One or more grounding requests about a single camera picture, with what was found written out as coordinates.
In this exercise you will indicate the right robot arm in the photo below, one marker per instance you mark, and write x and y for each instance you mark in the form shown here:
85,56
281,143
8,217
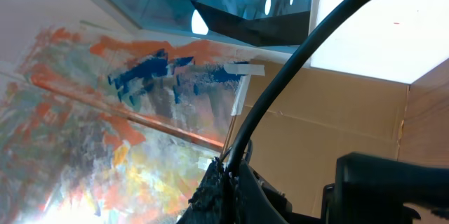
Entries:
367,189

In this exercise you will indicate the colourful painted sheet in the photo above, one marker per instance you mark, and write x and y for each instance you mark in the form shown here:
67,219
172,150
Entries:
99,127

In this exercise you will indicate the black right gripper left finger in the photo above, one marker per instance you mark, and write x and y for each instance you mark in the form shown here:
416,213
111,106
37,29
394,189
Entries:
210,204

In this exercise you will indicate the white tape strip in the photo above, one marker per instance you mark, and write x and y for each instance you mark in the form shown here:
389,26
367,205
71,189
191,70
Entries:
245,71

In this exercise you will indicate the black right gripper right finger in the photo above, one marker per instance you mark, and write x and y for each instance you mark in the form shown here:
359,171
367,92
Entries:
256,203

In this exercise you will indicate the cardboard panel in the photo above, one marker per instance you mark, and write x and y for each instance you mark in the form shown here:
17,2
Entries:
323,115

